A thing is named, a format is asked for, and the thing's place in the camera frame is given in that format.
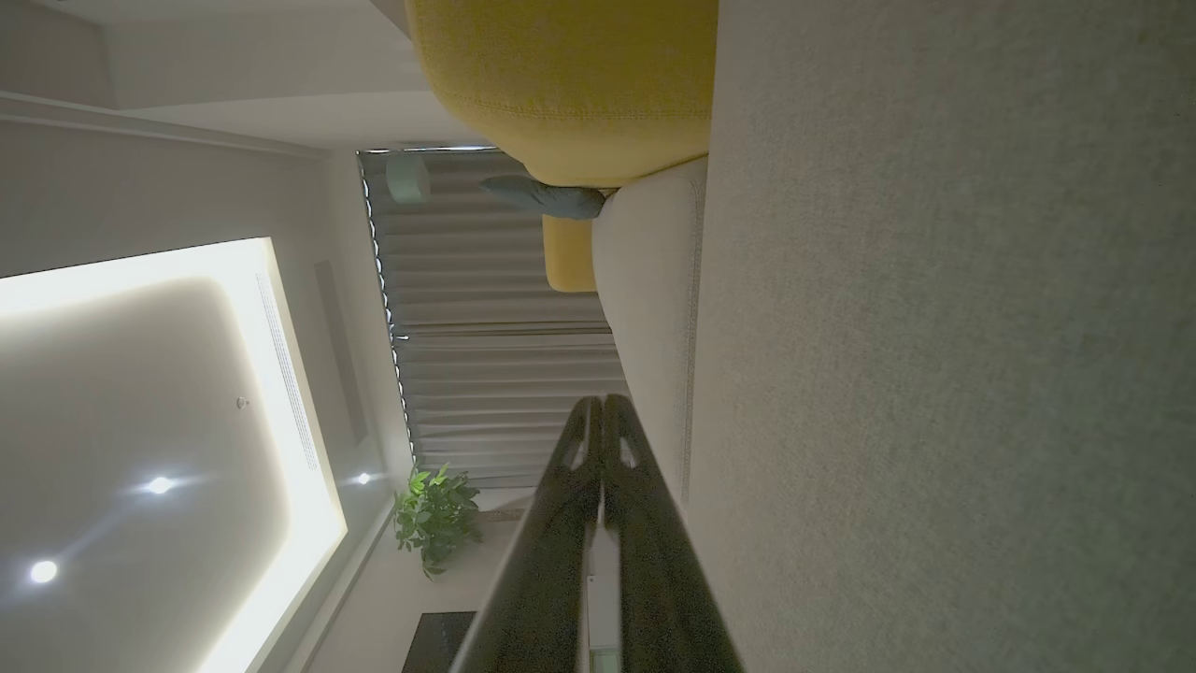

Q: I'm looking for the blue-grey pillow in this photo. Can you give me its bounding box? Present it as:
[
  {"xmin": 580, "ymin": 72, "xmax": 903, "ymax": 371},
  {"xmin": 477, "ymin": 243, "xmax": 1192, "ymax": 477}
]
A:
[{"xmin": 479, "ymin": 175, "xmax": 606, "ymax": 221}]

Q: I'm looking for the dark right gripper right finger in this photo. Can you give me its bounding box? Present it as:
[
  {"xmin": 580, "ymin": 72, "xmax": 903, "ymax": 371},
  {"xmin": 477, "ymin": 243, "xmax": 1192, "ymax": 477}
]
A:
[{"xmin": 603, "ymin": 394, "xmax": 747, "ymax": 673}]

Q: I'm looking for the grey pleated curtain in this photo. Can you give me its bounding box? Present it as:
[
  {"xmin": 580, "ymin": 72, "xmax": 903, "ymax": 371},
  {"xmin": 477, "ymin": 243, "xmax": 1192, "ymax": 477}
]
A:
[{"xmin": 358, "ymin": 145, "xmax": 636, "ymax": 489}]

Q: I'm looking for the round pale pendant lamp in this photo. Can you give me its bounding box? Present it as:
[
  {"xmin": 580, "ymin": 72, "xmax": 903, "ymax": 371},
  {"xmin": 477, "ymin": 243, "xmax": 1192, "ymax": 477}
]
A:
[{"xmin": 386, "ymin": 151, "xmax": 433, "ymax": 205}]

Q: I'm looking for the light grey sofa section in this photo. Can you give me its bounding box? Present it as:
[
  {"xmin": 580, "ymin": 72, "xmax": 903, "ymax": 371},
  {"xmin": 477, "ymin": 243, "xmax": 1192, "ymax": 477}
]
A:
[{"xmin": 591, "ymin": 157, "xmax": 708, "ymax": 510}]

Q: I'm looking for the large yellow cushion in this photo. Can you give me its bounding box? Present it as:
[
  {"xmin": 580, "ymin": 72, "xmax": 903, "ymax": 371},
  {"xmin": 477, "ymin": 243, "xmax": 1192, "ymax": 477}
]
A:
[{"xmin": 404, "ymin": 0, "xmax": 719, "ymax": 188}]

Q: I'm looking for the small yellow cushion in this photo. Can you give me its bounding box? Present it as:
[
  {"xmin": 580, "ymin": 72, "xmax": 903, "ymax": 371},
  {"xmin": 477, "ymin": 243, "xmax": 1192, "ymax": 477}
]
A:
[{"xmin": 542, "ymin": 215, "xmax": 599, "ymax": 294}]

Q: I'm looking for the green potted plant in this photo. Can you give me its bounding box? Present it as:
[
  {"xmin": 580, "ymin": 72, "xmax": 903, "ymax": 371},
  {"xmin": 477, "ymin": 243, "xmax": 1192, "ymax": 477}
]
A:
[{"xmin": 392, "ymin": 465, "xmax": 483, "ymax": 580}]

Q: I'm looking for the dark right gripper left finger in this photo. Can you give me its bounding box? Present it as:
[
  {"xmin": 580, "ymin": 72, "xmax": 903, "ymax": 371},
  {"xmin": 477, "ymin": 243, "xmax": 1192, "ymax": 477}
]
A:
[{"xmin": 448, "ymin": 395, "xmax": 605, "ymax": 673}]

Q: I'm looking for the grey fabric sofa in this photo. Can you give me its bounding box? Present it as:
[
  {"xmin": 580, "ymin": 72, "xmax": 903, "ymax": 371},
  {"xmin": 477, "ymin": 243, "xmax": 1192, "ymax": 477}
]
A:
[{"xmin": 685, "ymin": 0, "xmax": 1196, "ymax": 673}]

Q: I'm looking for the white linear ceiling vent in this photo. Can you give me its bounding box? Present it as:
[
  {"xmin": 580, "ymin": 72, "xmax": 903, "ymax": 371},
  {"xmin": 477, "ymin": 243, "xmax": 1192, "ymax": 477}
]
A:
[{"xmin": 254, "ymin": 271, "xmax": 321, "ymax": 471}]

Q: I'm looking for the dark cabinet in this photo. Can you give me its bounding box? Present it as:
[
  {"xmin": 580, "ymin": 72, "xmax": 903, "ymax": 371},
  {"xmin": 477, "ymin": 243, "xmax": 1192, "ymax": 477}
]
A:
[{"xmin": 402, "ymin": 612, "xmax": 478, "ymax": 673}]

